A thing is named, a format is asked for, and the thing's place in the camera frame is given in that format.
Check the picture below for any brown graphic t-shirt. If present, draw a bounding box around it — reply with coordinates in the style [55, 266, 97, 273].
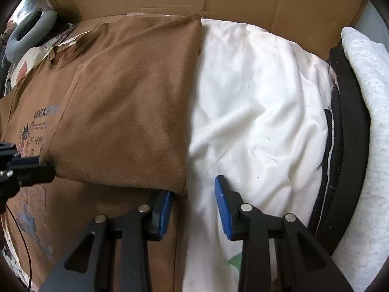
[1, 14, 203, 286]

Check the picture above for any black folded garment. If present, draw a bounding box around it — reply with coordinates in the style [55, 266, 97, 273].
[308, 47, 371, 255]

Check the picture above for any white folded towel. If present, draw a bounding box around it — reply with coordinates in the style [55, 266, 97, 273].
[330, 25, 389, 292]

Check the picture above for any grey neck pillow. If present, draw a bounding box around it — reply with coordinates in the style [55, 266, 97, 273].
[5, 9, 57, 63]

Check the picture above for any cream bear print bedsheet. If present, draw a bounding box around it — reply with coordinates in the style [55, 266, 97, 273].
[2, 18, 335, 292]

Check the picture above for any brown cardboard sheet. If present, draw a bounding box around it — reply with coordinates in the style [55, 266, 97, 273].
[48, 0, 367, 59]

